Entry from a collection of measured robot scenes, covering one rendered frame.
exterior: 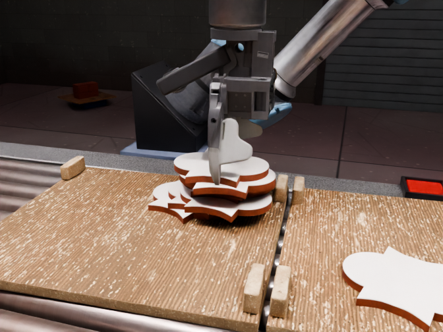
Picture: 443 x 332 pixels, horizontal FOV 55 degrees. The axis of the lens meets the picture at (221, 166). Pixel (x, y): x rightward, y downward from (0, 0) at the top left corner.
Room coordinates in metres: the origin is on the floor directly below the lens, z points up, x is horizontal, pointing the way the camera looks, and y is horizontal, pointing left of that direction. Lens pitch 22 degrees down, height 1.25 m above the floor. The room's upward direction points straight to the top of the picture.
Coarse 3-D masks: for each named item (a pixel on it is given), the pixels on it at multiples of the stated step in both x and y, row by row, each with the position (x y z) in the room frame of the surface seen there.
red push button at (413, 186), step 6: (408, 180) 0.73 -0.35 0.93; (414, 180) 0.73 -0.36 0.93; (408, 186) 0.70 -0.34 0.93; (414, 186) 0.70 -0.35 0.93; (420, 186) 0.70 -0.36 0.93; (426, 186) 0.70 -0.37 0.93; (432, 186) 0.70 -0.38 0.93; (438, 186) 0.70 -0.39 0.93; (426, 192) 0.68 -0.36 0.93; (432, 192) 0.68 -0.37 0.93; (438, 192) 0.68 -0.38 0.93
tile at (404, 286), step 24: (360, 264) 0.43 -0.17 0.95; (384, 264) 0.43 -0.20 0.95; (408, 264) 0.43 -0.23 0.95; (432, 264) 0.43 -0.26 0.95; (360, 288) 0.40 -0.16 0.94; (384, 288) 0.39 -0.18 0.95; (408, 288) 0.39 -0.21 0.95; (432, 288) 0.39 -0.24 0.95; (408, 312) 0.35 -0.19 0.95; (432, 312) 0.35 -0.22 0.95
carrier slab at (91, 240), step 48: (48, 192) 0.66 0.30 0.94; (96, 192) 0.66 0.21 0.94; (144, 192) 0.66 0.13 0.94; (288, 192) 0.68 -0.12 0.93; (0, 240) 0.51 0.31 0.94; (48, 240) 0.51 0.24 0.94; (96, 240) 0.51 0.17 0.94; (144, 240) 0.51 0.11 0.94; (192, 240) 0.51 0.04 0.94; (240, 240) 0.51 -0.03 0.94; (0, 288) 0.42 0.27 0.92; (48, 288) 0.41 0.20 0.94; (96, 288) 0.40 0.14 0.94; (144, 288) 0.40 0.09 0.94; (192, 288) 0.40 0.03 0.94; (240, 288) 0.40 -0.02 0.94
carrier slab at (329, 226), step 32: (320, 192) 0.66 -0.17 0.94; (288, 224) 0.55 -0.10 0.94; (320, 224) 0.55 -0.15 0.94; (352, 224) 0.55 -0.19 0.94; (384, 224) 0.55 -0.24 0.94; (416, 224) 0.55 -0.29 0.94; (288, 256) 0.47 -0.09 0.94; (320, 256) 0.47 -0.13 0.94; (416, 256) 0.47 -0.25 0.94; (320, 288) 0.40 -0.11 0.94; (352, 288) 0.40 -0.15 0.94; (288, 320) 0.35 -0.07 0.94; (320, 320) 0.35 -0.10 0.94; (352, 320) 0.35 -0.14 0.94; (384, 320) 0.35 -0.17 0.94
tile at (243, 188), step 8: (184, 176) 0.57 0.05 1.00; (272, 176) 0.57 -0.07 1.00; (192, 184) 0.56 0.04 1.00; (200, 184) 0.54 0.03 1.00; (208, 184) 0.54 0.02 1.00; (224, 184) 0.54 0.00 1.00; (240, 184) 0.54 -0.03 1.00; (248, 184) 0.54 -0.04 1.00; (256, 184) 0.54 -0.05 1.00; (264, 184) 0.55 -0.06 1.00; (272, 184) 0.56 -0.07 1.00; (200, 192) 0.54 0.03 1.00; (208, 192) 0.54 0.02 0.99; (216, 192) 0.54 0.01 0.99; (224, 192) 0.54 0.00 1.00; (232, 192) 0.53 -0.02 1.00; (240, 192) 0.53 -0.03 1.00
